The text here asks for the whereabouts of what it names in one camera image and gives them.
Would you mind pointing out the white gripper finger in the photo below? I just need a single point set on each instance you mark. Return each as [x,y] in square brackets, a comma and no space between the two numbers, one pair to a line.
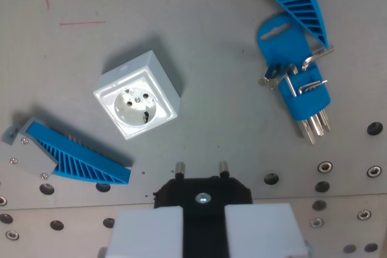
[145,234]
[260,230]

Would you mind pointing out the black power plug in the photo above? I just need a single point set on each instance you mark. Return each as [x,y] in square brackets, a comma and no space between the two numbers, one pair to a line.
[204,185]

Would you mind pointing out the silver hex socket screw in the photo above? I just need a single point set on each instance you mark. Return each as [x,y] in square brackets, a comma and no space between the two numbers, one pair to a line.
[325,166]
[316,222]
[364,214]
[12,235]
[1,200]
[374,171]

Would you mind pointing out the blue ribbed wedge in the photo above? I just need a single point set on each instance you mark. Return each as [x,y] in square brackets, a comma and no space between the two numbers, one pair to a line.
[81,161]
[305,4]

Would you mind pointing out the medium silver hex key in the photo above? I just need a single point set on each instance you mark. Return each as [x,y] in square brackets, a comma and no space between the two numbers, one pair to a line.
[291,81]

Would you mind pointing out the small silver hex key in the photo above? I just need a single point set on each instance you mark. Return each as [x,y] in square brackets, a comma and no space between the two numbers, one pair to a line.
[313,85]

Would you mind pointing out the large silver hex key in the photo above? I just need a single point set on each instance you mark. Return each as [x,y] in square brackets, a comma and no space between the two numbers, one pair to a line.
[317,55]

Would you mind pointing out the blue hex key holder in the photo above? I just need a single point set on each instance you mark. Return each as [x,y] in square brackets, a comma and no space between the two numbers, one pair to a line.
[287,45]

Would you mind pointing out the white wall socket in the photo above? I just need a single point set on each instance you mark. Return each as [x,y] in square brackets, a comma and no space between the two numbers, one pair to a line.
[136,104]

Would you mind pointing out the gray mounting bracket with screws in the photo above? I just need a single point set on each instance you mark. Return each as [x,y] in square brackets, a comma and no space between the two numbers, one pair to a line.
[24,156]

